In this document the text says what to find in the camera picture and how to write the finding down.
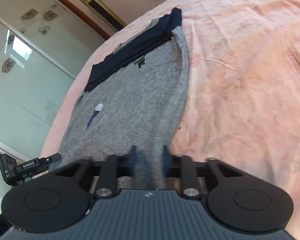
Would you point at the gold tower air conditioner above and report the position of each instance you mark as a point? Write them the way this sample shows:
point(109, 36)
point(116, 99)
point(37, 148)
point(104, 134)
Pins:
point(105, 13)

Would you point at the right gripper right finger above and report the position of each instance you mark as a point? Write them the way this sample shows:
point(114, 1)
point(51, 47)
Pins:
point(169, 164)

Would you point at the grey and navy sweater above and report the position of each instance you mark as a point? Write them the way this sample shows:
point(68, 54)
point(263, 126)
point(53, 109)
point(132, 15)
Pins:
point(134, 97)

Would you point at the brown wooden door frame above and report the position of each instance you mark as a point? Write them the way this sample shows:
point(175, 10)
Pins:
point(85, 18)

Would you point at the white glass wardrobe door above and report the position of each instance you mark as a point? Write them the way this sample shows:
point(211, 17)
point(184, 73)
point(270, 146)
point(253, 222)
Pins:
point(43, 47)

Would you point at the pink bed sheet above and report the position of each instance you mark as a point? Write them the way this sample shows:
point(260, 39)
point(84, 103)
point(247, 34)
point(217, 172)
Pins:
point(243, 102)

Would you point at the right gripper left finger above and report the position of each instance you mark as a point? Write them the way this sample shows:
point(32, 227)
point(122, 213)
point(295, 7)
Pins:
point(131, 162)

